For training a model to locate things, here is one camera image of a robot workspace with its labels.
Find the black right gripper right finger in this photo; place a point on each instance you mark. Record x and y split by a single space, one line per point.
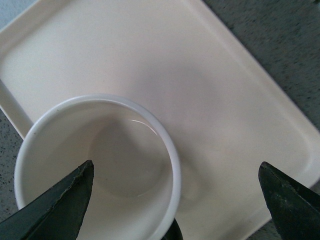
294 208

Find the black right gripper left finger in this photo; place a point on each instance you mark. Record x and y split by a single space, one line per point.
58 213

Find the white smiley mug black handle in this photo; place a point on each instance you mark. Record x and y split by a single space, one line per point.
137 174

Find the pink rectangular plastic tray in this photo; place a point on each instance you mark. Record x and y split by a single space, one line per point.
224 113

